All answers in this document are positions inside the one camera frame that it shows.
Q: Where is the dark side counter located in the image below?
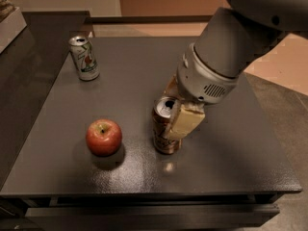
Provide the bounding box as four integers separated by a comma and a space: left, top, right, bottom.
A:
0, 11, 90, 188

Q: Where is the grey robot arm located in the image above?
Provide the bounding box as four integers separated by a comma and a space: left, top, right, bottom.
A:
163, 0, 308, 141

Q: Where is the white green soda can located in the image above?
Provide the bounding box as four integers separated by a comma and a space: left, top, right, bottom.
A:
68, 36, 99, 81

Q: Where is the orange LaCroix soda can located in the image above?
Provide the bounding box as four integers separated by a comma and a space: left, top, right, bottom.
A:
152, 96, 181, 155

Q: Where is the red apple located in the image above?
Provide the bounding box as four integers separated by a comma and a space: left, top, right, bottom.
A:
86, 119, 122, 157

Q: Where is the white box with bag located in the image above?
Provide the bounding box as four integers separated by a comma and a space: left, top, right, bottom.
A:
0, 0, 27, 53

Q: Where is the dark drawer front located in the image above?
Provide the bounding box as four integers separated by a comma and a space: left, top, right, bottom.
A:
26, 204, 279, 231

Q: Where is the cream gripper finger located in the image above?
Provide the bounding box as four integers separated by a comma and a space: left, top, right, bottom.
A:
163, 101, 205, 141
163, 75, 179, 98

